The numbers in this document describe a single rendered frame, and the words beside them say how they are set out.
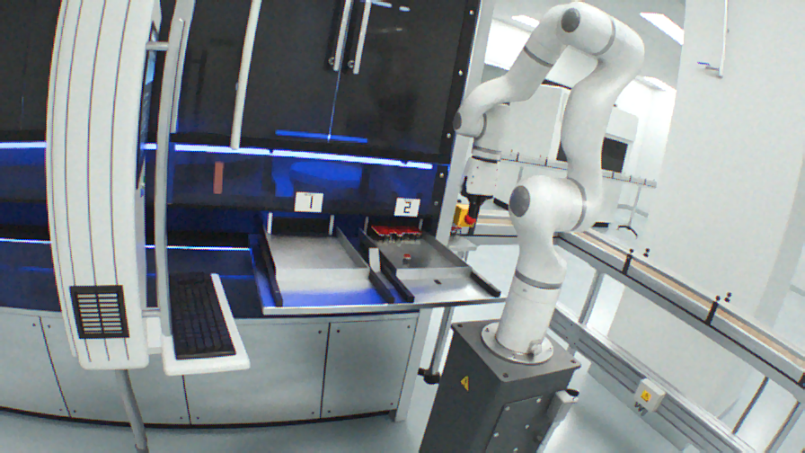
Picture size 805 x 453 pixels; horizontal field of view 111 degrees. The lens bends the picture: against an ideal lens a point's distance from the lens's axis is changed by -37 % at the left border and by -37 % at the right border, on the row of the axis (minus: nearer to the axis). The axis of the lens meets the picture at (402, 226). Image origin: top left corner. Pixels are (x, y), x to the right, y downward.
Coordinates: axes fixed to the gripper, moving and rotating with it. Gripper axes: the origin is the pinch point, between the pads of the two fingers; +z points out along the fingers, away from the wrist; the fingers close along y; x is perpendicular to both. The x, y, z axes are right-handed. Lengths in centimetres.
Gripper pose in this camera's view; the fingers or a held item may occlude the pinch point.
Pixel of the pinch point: (473, 210)
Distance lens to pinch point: 125.1
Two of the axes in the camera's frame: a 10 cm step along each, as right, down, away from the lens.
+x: 3.9, 3.4, -8.5
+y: -9.0, -0.3, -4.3
